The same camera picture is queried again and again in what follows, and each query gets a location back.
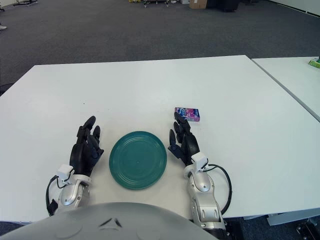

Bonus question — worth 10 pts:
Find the green round plate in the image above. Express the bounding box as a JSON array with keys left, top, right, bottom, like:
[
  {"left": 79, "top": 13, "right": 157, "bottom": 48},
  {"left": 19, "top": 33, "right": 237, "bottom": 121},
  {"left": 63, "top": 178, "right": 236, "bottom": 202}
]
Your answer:
[{"left": 108, "top": 131, "right": 168, "bottom": 191}]

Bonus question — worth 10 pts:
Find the grey robot torso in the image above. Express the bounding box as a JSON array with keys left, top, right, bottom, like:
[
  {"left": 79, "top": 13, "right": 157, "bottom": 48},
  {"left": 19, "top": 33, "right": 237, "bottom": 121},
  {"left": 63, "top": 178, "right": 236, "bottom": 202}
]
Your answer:
[{"left": 0, "top": 201, "right": 215, "bottom": 240}]

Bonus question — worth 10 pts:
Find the wheeled cart base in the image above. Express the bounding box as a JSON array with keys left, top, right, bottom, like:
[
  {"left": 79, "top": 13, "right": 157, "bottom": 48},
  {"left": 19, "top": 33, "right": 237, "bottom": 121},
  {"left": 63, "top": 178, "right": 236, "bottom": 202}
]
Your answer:
[{"left": 142, "top": 0, "right": 188, "bottom": 8}]

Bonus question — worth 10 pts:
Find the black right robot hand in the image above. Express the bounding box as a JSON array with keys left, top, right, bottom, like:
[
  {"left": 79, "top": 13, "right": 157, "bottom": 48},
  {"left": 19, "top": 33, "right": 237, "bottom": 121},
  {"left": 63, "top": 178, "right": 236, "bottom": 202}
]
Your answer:
[{"left": 167, "top": 111, "right": 201, "bottom": 166}]

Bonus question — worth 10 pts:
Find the purple gum box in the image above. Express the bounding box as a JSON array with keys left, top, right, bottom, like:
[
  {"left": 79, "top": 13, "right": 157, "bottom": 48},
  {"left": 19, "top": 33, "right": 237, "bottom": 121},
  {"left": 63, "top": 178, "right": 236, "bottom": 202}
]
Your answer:
[{"left": 174, "top": 106, "right": 201, "bottom": 123}]

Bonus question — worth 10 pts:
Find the white neighbouring table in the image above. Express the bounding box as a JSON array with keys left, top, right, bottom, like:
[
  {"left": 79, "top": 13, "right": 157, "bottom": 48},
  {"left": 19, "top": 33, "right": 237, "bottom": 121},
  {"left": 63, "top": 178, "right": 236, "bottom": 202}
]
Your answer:
[{"left": 250, "top": 56, "right": 320, "bottom": 123}]

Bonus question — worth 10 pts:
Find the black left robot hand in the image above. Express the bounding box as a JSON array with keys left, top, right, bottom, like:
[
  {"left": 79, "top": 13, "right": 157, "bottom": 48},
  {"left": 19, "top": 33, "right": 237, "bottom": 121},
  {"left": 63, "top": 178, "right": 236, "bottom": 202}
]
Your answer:
[{"left": 69, "top": 115, "right": 105, "bottom": 177}]

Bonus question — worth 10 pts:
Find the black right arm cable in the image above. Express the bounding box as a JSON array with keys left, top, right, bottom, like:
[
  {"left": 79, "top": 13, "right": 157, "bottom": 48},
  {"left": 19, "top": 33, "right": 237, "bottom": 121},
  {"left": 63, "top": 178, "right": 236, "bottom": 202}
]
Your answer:
[{"left": 203, "top": 163, "right": 232, "bottom": 215}]

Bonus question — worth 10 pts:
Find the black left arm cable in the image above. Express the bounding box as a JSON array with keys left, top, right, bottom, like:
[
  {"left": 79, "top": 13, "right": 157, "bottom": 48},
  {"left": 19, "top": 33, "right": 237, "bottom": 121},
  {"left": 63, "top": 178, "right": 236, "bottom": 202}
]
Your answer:
[{"left": 45, "top": 174, "right": 61, "bottom": 217}]

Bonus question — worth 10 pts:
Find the brown cardboard box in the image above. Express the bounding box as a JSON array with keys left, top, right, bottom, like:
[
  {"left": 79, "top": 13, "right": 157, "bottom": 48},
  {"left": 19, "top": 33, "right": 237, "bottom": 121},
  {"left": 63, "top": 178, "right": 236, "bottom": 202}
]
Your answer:
[{"left": 189, "top": 0, "right": 208, "bottom": 9}]

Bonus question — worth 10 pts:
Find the black cabinet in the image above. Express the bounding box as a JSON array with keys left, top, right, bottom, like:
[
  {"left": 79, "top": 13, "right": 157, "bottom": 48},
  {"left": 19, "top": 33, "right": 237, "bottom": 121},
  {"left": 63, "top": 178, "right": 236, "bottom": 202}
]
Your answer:
[{"left": 219, "top": 0, "right": 238, "bottom": 13}]

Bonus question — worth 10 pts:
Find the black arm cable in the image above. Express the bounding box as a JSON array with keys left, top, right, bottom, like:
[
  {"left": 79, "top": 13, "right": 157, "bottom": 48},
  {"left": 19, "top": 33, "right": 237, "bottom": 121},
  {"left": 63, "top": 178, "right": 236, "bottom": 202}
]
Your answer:
[
  {"left": 203, "top": 163, "right": 232, "bottom": 215},
  {"left": 45, "top": 174, "right": 61, "bottom": 217}
]

